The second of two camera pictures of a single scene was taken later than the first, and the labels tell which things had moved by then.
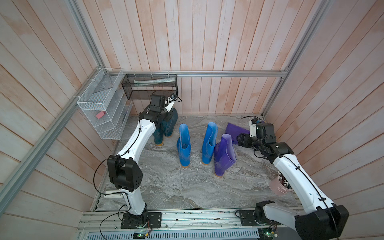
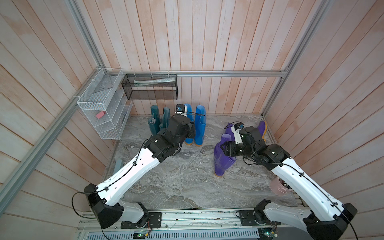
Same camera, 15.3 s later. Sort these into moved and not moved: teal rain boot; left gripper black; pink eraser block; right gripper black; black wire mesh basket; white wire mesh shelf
Moved: teal rain boot; left gripper black; right gripper black
Not moved: black wire mesh basket; pink eraser block; white wire mesh shelf
